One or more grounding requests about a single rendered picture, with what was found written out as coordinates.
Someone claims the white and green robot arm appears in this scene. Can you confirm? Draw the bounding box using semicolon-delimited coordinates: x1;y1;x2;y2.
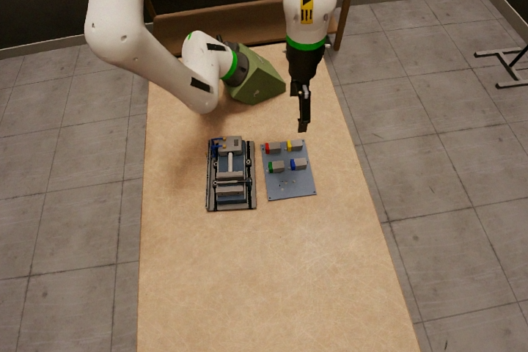
84;0;337;114

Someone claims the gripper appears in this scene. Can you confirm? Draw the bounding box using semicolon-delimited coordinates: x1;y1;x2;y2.
288;63;318;133

